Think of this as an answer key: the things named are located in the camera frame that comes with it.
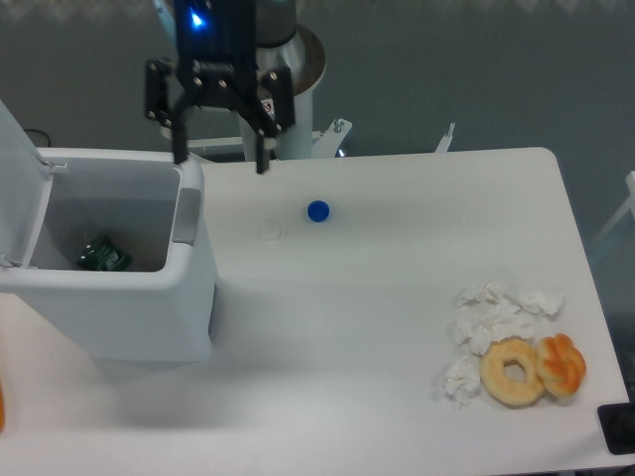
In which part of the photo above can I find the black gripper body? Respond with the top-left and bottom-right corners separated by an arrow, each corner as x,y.
174,1 -> 259,113

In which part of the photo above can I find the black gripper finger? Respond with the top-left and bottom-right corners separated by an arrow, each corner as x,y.
144,59 -> 198,165
236,64 -> 296,174

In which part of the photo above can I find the white trash can lid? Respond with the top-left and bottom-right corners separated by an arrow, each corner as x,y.
1,106 -> 67,268

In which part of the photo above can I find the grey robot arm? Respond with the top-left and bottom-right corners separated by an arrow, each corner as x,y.
145,1 -> 297,174

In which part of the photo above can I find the blue bottle cap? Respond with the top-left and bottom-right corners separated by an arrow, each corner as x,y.
307,199 -> 330,223

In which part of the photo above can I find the green packet in trash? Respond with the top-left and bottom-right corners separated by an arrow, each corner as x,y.
75,234 -> 132,272

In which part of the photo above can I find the white trash can body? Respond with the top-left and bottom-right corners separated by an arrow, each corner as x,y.
1,148 -> 217,362

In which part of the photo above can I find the large crumpled white tissue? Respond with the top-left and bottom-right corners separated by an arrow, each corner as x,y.
450,281 -> 566,356

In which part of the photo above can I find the small crumpled white tissue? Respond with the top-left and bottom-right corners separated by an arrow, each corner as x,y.
443,355 -> 481,410

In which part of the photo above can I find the orange object at left edge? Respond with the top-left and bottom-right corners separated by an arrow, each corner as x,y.
0,384 -> 6,433

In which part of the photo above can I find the white stand at right edge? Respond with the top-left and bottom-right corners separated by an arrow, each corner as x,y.
588,171 -> 634,266

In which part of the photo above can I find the orange glazed twisted bun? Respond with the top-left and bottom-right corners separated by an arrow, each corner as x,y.
536,333 -> 586,398

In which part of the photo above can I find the black device at table edge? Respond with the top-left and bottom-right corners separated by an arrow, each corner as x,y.
597,403 -> 634,455

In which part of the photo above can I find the white table frame bracket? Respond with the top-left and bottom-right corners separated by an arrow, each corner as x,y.
183,117 -> 456,161

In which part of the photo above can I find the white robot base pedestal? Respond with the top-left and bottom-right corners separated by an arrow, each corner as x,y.
256,25 -> 325,160

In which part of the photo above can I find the plain ring donut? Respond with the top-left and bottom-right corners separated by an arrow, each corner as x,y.
479,338 -> 545,408

